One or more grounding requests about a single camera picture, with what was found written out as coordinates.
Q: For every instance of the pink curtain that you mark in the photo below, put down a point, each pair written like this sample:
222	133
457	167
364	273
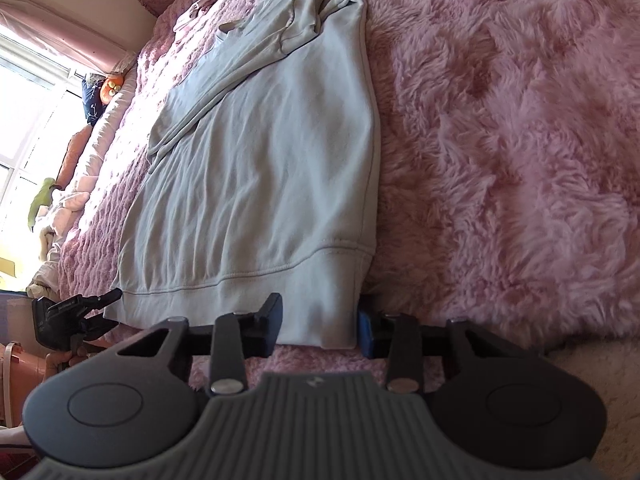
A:
58	34

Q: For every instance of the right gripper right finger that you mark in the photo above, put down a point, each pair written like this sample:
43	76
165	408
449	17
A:
403	343

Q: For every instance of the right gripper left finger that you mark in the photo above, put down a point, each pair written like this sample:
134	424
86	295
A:
232	339

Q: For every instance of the navy blue pillow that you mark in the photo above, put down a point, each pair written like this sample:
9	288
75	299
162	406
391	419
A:
91	86

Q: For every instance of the white sweatshirt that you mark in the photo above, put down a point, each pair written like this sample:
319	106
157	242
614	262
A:
263	179

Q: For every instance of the pink fluffy blanket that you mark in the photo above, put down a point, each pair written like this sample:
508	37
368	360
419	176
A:
509	188

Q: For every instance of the green plush toy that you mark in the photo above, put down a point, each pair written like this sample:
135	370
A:
43	198

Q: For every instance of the small white pink garment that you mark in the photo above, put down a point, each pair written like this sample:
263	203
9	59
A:
196	8

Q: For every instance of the orange plush toy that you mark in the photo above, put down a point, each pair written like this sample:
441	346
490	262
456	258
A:
110	87

